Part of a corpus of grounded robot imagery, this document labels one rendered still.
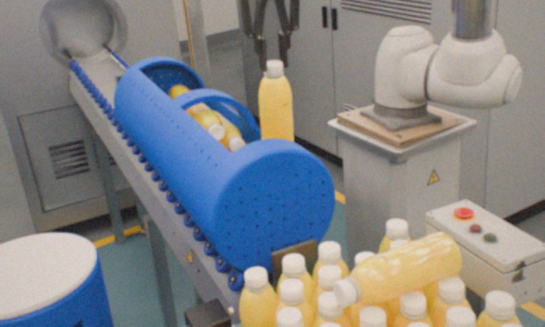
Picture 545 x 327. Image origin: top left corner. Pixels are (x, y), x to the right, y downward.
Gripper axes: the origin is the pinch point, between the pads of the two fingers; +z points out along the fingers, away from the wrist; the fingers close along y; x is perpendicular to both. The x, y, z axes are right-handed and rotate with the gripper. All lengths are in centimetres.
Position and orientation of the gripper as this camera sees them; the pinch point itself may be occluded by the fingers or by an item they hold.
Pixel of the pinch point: (272, 52)
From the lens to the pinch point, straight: 129.7
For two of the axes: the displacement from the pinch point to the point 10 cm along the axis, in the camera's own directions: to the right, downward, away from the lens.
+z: 0.5, 8.6, 5.0
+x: 3.4, 4.6, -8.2
